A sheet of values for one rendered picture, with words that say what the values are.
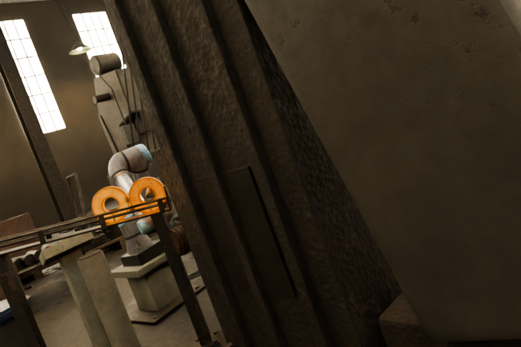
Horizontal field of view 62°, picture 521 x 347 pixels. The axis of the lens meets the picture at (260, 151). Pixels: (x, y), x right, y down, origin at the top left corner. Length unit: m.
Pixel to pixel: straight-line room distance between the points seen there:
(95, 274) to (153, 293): 0.54
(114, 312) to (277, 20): 1.63
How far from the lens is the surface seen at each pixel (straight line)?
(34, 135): 9.99
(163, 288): 2.68
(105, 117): 8.08
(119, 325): 2.27
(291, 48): 1.03
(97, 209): 1.95
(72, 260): 2.36
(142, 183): 1.90
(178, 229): 1.90
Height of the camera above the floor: 0.85
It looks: 4 degrees down
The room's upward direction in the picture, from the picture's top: 20 degrees counter-clockwise
